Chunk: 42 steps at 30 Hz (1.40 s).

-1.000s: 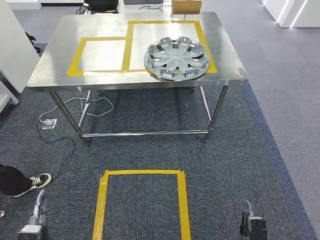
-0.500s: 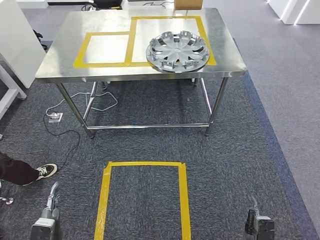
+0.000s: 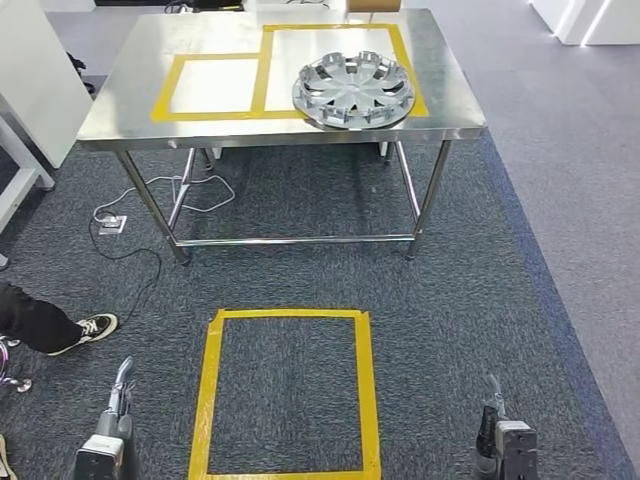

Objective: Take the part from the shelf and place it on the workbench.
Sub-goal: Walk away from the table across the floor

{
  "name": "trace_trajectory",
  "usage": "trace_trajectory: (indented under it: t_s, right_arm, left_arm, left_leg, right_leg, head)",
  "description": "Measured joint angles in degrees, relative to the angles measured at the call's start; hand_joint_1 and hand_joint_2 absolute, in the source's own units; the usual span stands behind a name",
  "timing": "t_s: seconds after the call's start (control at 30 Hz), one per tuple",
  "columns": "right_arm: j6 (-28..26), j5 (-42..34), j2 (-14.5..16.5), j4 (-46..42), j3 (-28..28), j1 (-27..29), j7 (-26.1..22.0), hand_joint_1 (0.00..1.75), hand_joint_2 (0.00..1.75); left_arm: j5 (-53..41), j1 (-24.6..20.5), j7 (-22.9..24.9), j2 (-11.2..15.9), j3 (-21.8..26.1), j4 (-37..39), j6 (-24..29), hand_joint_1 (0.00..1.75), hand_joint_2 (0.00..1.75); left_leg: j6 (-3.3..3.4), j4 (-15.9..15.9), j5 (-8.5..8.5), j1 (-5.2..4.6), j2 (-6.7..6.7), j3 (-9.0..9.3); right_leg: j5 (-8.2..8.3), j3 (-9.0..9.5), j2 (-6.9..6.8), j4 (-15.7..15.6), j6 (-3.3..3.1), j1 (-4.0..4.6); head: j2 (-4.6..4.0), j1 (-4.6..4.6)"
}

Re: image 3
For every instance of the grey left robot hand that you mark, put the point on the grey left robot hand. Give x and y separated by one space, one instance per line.
118 424

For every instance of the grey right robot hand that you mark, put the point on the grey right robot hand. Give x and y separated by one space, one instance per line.
486 437

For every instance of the grey plastic wheel cover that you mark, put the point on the grey plastic wheel cover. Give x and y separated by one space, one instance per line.
350 89

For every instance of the stainless steel workbench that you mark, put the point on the stainless steel workbench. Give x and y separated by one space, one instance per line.
450 79

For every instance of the yellow floor tape square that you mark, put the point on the yellow floor tape square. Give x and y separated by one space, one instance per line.
207 384

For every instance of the chrome chair base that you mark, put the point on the chrome chair base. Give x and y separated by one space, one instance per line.
23 385

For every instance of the person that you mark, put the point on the person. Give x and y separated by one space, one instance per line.
30 324

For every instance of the silver floor socket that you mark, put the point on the silver floor socket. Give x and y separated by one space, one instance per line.
112 225

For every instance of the white desk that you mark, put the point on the white desk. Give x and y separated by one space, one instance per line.
35 79

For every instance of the black office chair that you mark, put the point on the black office chair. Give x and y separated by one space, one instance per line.
77 66

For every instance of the white lit display plinth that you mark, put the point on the white lit display plinth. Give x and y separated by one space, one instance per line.
615 23
555 16

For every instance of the brown cardboard box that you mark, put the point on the brown cardboard box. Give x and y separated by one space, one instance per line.
372 4

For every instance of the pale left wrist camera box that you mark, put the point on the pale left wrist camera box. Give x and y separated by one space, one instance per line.
97 457

